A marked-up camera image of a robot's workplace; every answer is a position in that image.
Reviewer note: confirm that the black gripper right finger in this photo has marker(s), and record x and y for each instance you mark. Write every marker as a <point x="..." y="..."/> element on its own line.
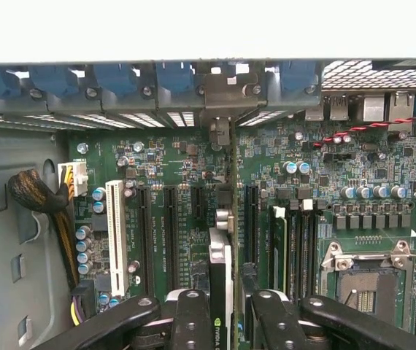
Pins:
<point x="281" y="328"/>

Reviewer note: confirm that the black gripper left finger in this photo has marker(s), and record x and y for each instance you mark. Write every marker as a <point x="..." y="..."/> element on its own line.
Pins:
<point x="191" y="324"/>

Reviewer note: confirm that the black RAM slot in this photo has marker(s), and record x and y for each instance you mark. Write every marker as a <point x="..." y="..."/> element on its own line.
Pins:
<point x="293" y="255"/>
<point x="304" y="255"/>
<point x="315" y="255"/>

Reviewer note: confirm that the CPU socket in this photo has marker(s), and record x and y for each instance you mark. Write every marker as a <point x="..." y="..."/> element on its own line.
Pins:
<point x="376" y="288"/>

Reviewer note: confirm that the white expansion slot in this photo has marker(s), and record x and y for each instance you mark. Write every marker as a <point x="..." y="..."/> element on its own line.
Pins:
<point x="116" y="237"/>

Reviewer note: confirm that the short black expansion slot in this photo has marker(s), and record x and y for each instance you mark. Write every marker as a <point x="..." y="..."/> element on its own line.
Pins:
<point x="198" y="202"/>

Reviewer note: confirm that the green motherboard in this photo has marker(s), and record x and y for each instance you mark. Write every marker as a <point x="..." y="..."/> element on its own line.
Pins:
<point x="164" y="160"/>

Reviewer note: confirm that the black open PC case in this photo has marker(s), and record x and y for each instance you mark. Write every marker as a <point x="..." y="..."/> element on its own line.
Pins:
<point x="3" y="237"/>

